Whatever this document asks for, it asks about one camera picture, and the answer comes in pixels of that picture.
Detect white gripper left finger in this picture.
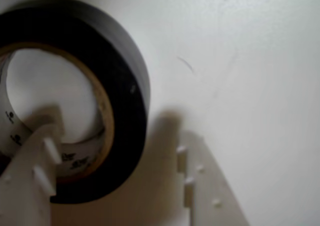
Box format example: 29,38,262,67
0,122,64,226

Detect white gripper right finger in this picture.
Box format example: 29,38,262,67
176,130,251,226

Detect black tape roll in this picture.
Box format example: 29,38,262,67
0,0,152,204

